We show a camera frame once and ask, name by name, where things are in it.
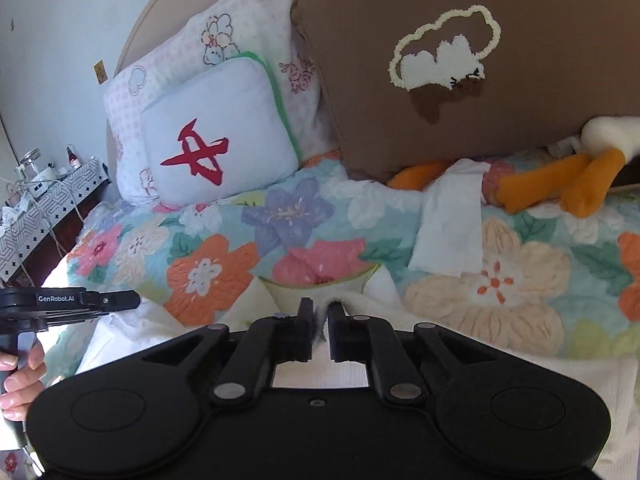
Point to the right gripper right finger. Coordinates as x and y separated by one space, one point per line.
374 343

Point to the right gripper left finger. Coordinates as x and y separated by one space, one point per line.
256 353

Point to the person left hand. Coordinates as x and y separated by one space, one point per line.
23 384

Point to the patterned bedside table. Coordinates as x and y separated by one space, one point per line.
41 235

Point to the white crumpled cloth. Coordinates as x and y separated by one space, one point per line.
450 239

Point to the floral quilted bedspread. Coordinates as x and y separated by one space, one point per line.
542 281

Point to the white pillow red character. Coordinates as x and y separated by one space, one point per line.
221 133

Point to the plush duck toy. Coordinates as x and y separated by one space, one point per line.
579 182

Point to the brown cloud pillow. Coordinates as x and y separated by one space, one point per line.
414 81

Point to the pink patterned white pillow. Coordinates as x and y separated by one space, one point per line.
225 29

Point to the small wall sticker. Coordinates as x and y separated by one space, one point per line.
100 72

